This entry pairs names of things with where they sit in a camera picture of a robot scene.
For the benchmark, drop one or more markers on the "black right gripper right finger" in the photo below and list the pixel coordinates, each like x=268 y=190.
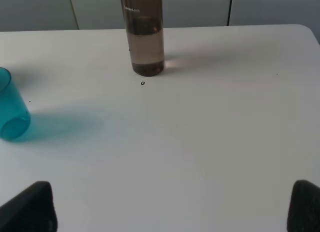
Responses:
x=304 y=212

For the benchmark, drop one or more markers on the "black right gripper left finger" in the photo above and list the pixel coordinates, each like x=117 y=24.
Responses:
x=31 y=210

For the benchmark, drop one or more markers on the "teal translucent plastic cup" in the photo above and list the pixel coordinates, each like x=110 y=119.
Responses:
x=15 y=117

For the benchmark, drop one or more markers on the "brown translucent water bottle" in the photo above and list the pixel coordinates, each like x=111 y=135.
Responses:
x=145 y=35

